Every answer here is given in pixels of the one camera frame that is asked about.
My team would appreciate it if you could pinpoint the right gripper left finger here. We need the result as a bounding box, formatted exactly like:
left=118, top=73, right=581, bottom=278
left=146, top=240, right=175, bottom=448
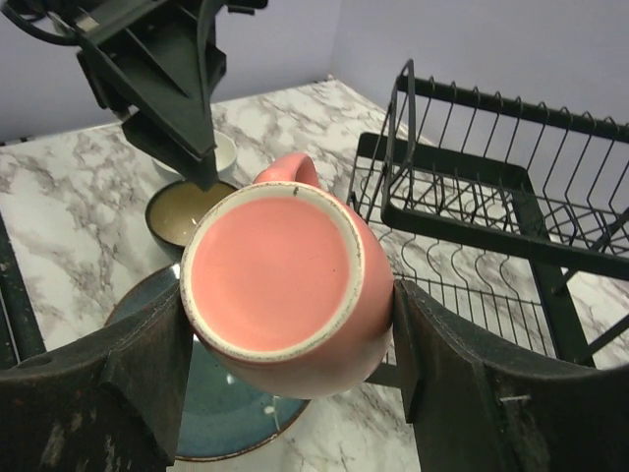
left=1, top=286, right=193, bottom=471

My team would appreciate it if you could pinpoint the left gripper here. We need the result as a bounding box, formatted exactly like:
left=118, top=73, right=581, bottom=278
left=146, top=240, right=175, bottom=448
left=1, top=1, right=267, bottom=191

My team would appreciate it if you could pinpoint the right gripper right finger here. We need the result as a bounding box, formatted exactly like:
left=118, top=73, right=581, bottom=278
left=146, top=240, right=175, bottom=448
left=392, top=280, right=628, bottom=471

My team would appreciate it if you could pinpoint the plain pink mug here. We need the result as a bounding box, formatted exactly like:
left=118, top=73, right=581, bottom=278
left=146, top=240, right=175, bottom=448
left=180, top=153, right=393, bottom=399

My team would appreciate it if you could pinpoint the black wire dish rack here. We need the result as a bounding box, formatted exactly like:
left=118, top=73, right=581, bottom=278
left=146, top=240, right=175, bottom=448
left=347, top=62, right=628, bottom=369

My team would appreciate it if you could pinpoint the white small bowl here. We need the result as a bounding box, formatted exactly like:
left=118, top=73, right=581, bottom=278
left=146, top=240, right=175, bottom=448
left=151, top=129, right=237, bottom=182

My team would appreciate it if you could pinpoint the dark bowl cream inside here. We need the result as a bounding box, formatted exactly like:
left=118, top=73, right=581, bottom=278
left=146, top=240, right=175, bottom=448
left=144, top=180, right=238, bottom=261

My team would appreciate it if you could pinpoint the blue ceramic plate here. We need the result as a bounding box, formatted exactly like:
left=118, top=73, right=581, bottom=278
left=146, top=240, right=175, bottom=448
left=102, top=265, right=312, bottom=462

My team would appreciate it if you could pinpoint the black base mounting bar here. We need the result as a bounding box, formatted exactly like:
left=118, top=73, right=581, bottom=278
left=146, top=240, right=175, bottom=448
left=1, top=220, right=46, bottom=370

